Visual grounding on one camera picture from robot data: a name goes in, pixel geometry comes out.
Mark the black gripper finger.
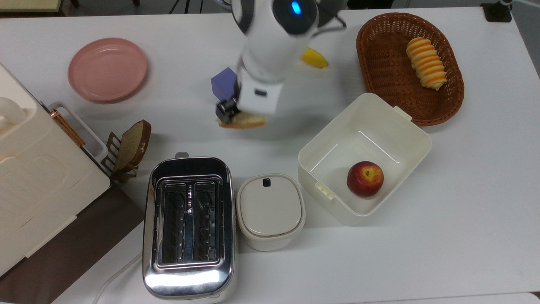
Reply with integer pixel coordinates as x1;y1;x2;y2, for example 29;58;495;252
216;98;240;126

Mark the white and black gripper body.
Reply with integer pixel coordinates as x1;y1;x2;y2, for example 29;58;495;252
235;68;284;116

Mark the cream topped bread slice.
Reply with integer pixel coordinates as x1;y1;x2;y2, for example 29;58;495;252
218;111;267;130

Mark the brown wicker basket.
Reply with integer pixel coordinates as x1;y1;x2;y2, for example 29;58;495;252
356;12;465;127

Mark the orange striped spiral bread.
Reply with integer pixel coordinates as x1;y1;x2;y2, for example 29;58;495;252
406;37;448;91

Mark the purple foam cube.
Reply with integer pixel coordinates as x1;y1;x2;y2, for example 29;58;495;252
211;67;239;102

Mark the yellow banana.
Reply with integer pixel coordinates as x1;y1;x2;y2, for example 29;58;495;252
301;47;329;68

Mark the white open plastic box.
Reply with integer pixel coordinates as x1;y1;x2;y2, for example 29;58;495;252
298;92;432;226

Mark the brown toast slice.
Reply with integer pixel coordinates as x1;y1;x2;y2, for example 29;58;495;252
113;119;152;172

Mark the white lidded container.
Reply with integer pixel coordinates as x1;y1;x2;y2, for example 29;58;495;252
235;173;306;252

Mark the brown wooden toast rack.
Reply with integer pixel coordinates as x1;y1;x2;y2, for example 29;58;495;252
101;132;140;183

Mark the pink plate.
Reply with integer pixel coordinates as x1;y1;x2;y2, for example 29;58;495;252
67;38;149;103

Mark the red apple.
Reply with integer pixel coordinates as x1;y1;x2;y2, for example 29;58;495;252
347;161;385;198

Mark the silver two-slot toaster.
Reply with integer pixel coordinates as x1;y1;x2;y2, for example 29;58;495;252
143;152;237;303

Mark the white oven appliance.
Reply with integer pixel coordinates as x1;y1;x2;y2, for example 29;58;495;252
0;62;111;277

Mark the beige side table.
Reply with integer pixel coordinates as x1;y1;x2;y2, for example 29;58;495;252
0;0;63;13

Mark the black stand base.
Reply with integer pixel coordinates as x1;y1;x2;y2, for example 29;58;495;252
481;0;513;23

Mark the white toaster cable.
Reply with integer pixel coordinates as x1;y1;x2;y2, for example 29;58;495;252
93;252;144;304

